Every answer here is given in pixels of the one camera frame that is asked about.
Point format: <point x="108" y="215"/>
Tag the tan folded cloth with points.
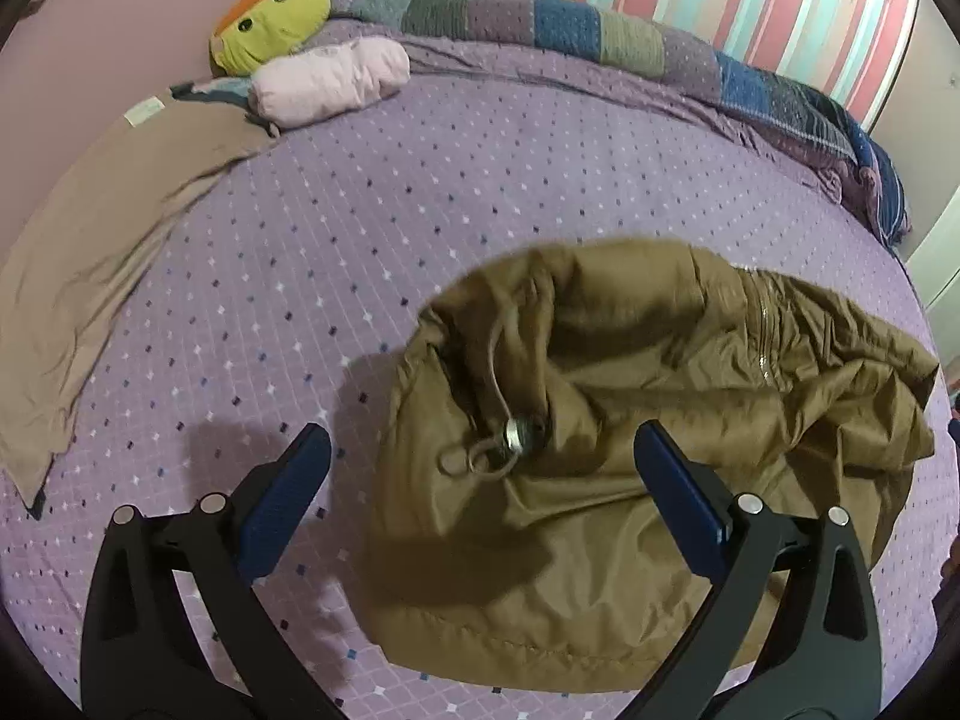
<point x="97" y="240"/>

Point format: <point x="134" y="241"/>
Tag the patchwork quilt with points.
<point x="570" y="22"/>

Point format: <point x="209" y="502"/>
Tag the white wardrobe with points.
<point x="946" y="255"/>

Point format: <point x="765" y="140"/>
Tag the pink padded headboard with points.
<point x="112" y="30"/>

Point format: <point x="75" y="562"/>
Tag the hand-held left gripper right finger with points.
<point x="679" y="495"/>

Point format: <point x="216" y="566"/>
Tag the purple dotted bed sheet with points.
<point x="337" y="225"/>

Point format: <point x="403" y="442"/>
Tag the teal patterned cloth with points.
<point x="225" y="94"/>

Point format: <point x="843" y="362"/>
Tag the olive brown padded jacket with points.
<point x="637" y="360"/>

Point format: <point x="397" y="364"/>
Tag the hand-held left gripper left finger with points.
<point x="289" y="495"/>

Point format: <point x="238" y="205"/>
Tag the rolled pink cloth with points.
<point x="330" y="79"/>

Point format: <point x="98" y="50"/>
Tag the yellow and orange plush toy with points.
<point x="277" y="19"/>

